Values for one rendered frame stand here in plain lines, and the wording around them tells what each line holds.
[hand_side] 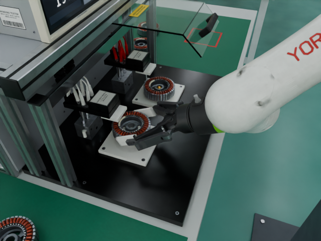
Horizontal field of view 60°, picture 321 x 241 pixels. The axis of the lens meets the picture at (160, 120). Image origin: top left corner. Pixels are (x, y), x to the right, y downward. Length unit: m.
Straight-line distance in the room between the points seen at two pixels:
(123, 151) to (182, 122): 0.22
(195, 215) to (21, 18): 0.60
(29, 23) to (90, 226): 0.48
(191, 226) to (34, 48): 0.54
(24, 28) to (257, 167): 1.53
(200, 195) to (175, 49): 0.77
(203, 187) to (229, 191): 0.92
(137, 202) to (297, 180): 1.31
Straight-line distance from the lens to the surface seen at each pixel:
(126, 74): 1.04
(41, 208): 0.81
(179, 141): 0.86
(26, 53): 0.64
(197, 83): 1.09
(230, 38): 1.48
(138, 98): 0.99
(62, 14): 0.69
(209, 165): 0.84
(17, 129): 0.72
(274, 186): 1.81
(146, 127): 0.79
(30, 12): 0.65
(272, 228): 1.64
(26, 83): 0.58
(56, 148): 0.67
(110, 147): 0.84
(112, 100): 0.77
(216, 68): 1.23
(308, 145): 2.12
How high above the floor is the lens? 1.40
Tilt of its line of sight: 43 degrees down
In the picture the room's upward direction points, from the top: straight up
